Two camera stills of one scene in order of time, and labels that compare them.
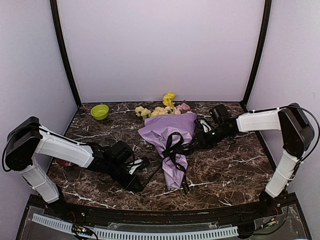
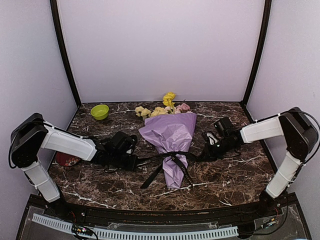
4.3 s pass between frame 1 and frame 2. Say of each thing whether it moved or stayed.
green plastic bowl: stayed
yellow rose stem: stayed
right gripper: moved
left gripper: moved
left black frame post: stayed
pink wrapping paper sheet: stayed
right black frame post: stayed
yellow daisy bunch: stayed
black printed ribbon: moved
